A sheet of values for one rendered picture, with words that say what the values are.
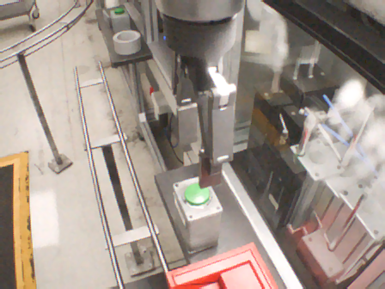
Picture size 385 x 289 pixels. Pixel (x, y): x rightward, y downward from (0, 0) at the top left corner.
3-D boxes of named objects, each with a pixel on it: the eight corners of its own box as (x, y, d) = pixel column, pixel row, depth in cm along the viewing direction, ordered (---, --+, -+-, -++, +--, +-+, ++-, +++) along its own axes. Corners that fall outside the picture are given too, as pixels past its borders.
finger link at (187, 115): (177, 110, 45) (175, 107, 46) (179, 146, 50) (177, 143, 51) (198, 106, 46) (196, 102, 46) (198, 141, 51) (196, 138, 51)
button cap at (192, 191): (181, 193, 55) (180, 187, 53) (204, 187, 56) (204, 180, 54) (189, 212, 52) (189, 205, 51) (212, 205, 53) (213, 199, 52)
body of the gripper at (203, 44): (253, 20, 29) (244, 97, 36) (216, -9, 35) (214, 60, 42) (177, 30, 28) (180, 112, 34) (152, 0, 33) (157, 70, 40)
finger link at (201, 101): (216, 58, 36) (221, 59, 35) (228, 150, 40) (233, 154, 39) (183, 64, 35) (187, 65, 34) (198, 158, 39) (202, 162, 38)
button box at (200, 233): (174, 220, 63) (171, 182, 55) (211, 209, 65) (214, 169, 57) (188, 255, 58) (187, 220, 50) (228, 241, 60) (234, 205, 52)
